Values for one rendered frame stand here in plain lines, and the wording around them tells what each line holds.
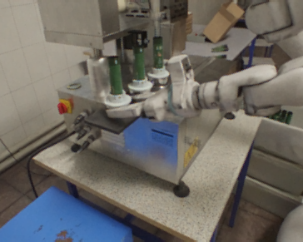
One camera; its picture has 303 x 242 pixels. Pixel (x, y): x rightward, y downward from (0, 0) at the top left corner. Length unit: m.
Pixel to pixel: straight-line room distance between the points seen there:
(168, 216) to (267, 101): 0.46
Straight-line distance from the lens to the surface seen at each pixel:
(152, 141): 0.74
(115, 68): 0.62
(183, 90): 0.52
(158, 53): 0.80
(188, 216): 0.78
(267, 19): 0.63
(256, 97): 0.47
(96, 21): 0.73
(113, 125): 0.64
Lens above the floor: 1.37
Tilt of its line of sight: 32 degrees down
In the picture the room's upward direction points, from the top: 2 degrees counter-clockwise
